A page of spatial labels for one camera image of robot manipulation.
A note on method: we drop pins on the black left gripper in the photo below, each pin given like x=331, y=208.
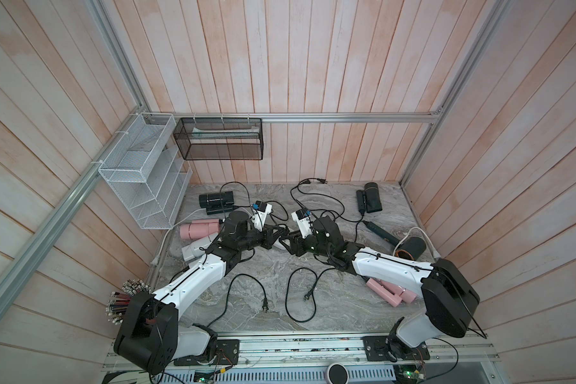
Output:
x=268, y=242

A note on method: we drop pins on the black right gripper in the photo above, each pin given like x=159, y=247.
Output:
x=296, y=246

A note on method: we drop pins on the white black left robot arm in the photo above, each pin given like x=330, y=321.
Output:
x=149, y=336

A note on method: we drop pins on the pink hair dryer under arm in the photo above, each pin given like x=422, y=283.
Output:
x=391, y=293

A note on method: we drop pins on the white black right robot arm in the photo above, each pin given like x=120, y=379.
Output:
x=450, y=301

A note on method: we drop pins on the dark green folded hair dryer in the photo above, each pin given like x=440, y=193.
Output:
x=216, y=203

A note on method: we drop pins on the pink folded hair dryer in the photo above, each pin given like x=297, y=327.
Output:
x=199, y=229

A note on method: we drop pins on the white hair dryer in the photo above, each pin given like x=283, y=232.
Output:
x=197, y=248

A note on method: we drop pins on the dark green dryer far right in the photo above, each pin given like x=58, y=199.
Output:
x=368, y=199

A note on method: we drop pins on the dark green unfolded hair dryer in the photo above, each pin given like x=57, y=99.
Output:
x=410, y=249

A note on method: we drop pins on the round black white knob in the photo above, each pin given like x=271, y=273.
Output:
x=336, y=374

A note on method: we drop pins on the red pencil cup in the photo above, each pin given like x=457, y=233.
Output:
x=119, y=300

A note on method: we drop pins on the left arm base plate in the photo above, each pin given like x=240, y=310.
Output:
x=224, y=352

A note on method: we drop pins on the black mesh wall basket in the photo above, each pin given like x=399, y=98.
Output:
x=207, y=139

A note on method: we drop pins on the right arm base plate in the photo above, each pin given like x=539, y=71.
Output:
x=391, y=348

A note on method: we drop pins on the white wire mesh shelf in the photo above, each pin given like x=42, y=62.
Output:
x=146, y=171

